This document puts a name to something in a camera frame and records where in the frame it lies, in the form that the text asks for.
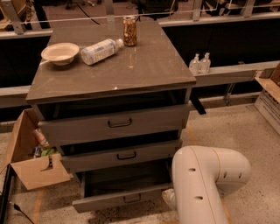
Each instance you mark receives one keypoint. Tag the foam padded gripper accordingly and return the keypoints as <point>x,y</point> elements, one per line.
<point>169,198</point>

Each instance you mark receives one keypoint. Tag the grey bottom drawer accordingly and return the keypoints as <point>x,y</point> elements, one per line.
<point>123,185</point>

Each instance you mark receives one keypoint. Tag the grey drawer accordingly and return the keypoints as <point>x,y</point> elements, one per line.
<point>109,126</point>
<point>123,185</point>
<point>123,156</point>

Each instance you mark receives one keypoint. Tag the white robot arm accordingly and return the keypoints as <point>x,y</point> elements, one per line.
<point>201,177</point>

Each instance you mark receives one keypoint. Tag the grey middle drawer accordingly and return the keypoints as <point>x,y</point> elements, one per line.
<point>123,156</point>

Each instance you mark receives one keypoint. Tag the grey drawer cabinet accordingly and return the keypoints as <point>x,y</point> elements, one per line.
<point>147,76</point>

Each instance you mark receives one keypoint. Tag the grey top drawer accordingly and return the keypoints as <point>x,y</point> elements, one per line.
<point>109,126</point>

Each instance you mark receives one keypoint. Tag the green packet in box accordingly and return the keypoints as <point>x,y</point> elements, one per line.
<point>48,152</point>

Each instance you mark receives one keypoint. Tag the left clear sanitizer bottle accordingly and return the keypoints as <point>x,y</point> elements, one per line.
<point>194,65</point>

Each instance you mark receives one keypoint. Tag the clear sanitizer bottle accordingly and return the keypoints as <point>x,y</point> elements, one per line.
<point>205,63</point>
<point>194,65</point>

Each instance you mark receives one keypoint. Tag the right clear sanitizer bottle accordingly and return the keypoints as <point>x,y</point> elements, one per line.
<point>205,63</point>

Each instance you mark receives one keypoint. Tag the open cardboard box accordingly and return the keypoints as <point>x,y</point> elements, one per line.
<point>33,172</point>

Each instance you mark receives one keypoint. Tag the cardboard box at right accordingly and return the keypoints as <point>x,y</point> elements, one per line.
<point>268,101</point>

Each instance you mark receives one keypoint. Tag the snack packet in box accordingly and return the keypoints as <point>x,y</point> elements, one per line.
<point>41,138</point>

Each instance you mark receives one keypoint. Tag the blue can in box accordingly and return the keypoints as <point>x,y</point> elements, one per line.
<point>36,152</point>

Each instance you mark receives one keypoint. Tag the clear plastic water bottle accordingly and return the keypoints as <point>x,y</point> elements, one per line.
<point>100,51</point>

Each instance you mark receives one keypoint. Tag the glass jar with snacks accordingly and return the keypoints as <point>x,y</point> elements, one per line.
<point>129,30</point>

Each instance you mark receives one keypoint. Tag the white paper bowl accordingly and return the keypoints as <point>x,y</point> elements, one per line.
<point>60,54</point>

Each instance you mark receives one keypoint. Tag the grey metal railing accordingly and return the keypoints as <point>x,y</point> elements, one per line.
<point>12,97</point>

